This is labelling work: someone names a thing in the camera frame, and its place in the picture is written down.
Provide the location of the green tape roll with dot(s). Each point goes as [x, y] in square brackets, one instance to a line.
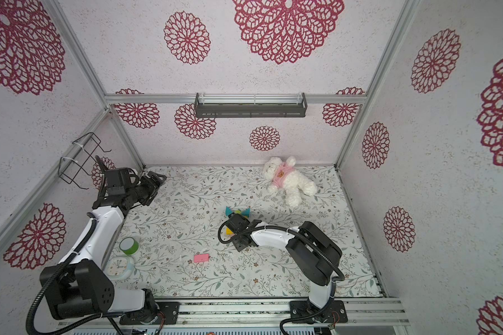
[129, 246]

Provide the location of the white teddy bear pink shirt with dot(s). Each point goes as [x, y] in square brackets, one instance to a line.
[282, 175]

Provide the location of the black wire wall rack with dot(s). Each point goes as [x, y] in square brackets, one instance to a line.
[84, 162]

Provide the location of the black wall shelf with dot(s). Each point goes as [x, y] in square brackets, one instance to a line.
[233, 106]

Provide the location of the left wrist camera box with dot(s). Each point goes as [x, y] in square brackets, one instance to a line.
[118, 179]

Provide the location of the clear tape roll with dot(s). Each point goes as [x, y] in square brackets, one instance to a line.
[120, 268]

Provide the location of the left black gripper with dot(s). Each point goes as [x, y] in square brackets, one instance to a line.
[154, 188]

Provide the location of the hot pink block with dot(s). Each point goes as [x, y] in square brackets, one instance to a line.
[200, 258]

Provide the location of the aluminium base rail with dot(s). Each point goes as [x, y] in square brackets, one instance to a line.
[263, 312]

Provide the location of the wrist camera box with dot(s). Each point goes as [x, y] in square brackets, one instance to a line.
[237, 223]
[118, 179]

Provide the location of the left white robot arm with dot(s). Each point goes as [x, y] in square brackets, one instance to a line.
[77, 286]

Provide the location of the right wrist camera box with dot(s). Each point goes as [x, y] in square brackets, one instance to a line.
[237, 223]

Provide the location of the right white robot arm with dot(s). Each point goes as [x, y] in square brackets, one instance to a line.
[316, 255]

